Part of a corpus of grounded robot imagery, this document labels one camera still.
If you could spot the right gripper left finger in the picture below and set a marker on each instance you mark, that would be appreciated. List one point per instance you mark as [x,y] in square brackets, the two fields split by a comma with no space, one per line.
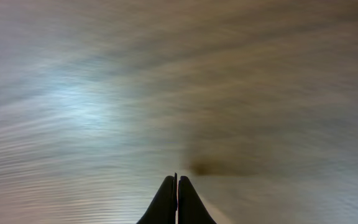
[163,208]

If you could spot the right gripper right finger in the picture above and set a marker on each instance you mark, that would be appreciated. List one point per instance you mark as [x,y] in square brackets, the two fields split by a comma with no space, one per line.
[191,210]

